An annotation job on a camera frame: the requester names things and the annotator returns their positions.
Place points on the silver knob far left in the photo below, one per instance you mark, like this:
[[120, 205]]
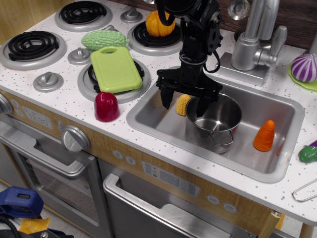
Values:
[[5, 106]]

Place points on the orange toy carrot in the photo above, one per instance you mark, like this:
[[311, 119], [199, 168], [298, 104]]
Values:
[[264, 139]]

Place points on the light green toy plate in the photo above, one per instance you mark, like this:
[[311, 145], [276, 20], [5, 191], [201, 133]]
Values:
[[310, 85]]

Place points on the yellow toy corn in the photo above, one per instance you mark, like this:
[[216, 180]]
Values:
[[181, 104]]

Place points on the stove burner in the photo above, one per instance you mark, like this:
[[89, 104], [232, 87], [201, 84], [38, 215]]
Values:
[[86, 86], [144, 43], [32, 50], [83, 16]]

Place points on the large silver oven knob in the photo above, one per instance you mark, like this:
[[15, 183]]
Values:
[[73, 139]]

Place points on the front stove burner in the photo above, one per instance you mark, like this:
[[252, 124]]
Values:
[[86, 86]]

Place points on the blue clamp tool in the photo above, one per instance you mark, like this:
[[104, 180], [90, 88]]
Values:
[[20, 203]]

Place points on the green toy cutting board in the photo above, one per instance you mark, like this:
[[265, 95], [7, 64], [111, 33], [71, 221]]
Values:
[[115, 70]]

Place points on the green purple toy eggplant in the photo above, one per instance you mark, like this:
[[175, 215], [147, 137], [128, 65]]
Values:
[[308, 153]]

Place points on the purple white toy onion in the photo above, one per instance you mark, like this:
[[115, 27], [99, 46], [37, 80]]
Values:
[[304, 68]]

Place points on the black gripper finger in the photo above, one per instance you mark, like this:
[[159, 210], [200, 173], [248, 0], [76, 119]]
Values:
[[202, 106], [166, 96]]

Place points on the stainless steel pot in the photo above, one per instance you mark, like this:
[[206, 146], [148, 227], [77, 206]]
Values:
[[215, 130]]

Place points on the back left stove burner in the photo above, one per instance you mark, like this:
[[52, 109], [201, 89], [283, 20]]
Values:
[[83, 16]]

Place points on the silver sink basin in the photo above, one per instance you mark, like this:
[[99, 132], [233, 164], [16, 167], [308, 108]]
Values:
[[150, 117]]

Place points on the silver hanging ladle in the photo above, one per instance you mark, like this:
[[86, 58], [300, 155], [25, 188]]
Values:
[[238, 9]]

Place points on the silver toy faucet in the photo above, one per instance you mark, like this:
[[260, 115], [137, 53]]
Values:
[[257, 49]]

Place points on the silver stove knob back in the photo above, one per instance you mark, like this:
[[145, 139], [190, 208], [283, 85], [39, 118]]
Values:
[[132, 15]]

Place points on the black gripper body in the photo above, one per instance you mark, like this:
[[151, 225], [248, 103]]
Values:
[[189, 79]]

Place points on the red toy pepper half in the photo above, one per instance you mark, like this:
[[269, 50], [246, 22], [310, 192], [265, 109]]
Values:
[[106, 107]]

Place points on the silver stove knob front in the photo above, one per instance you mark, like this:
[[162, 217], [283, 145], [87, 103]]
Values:
[[48, 82]]

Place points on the orange toy pumpkin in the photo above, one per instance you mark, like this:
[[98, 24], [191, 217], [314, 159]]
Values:
[[155, 28]]

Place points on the silver dishwasher door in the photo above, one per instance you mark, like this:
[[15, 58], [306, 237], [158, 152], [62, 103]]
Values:
[[133, 217]]

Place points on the silver oven door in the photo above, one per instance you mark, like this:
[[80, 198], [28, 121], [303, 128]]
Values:
[[69, 183]]

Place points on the green toy bitter gourd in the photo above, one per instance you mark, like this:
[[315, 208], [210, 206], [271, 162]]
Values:
[[104, 38]]

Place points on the yellow cloth piece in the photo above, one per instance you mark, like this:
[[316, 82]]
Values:
[[33, 225]]

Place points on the metal wire utensil handle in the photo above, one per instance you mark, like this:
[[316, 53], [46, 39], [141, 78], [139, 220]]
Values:
[[306, 192]]

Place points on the silver stove knob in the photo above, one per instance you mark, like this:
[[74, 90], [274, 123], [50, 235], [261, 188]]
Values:
[[132, 15], [80, 56], [48, 82]]

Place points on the silver stove knob middle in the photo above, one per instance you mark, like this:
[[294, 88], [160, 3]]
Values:
[[80, 56]]

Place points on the back right stove burner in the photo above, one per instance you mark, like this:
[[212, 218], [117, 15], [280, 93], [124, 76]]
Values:
[[144, 43]]

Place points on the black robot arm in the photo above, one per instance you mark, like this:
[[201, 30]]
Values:
[[200, 34]]

